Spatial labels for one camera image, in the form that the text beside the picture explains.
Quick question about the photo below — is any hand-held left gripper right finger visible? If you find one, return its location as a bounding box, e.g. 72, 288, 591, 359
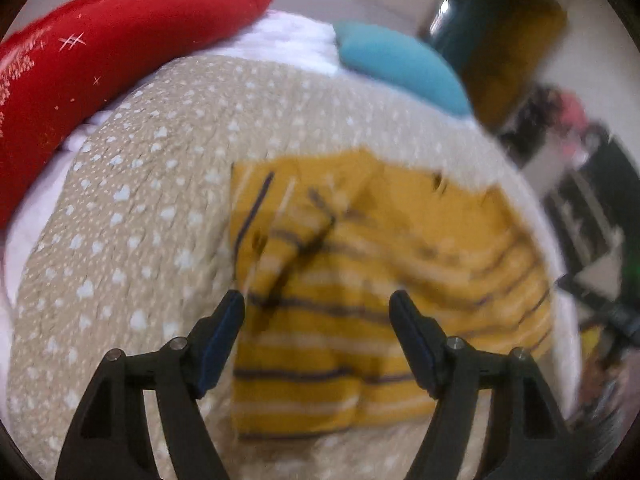
389, 289, 587, 480

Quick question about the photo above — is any dark cluttered furniture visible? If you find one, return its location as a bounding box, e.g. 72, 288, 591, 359
495, 85, 640, 431

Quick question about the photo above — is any teal pillow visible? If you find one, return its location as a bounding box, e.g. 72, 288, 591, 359
333, 21, 472, 117

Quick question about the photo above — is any beige heart-print blanket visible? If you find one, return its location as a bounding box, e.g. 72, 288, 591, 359
7, 55, 583, 480

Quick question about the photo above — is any brown wooden door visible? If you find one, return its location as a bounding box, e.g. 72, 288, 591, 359
419, 0, 569, 131

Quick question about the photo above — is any red pillow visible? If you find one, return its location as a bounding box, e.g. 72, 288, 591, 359
0, 0, 275, 231

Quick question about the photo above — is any yellow striped shirt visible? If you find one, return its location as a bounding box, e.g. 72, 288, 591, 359
229, 148, 556, 442

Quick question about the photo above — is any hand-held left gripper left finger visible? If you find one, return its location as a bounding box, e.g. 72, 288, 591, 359
54, 289, 246, 480

